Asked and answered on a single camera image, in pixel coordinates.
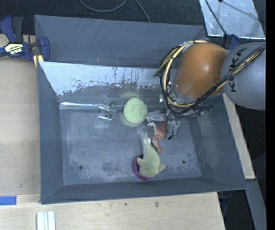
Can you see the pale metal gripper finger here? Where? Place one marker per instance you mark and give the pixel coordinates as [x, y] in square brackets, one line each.
[173, 128]
[153, 116]

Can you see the brown toy animal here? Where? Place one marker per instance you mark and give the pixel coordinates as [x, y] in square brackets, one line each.
[159, 135]

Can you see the pale green fuzzy ball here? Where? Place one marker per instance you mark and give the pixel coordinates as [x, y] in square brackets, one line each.
[135, 110]

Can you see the pale green toy animal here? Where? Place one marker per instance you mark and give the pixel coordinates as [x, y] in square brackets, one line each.
[150, 160]

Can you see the clear plastic packet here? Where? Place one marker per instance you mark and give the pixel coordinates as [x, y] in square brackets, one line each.
[107, 109]

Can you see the purple cup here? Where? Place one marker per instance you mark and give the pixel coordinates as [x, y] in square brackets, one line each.
[136, 171]

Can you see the grey metal bin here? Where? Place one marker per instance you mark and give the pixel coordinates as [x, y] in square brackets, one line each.
[99, 147]

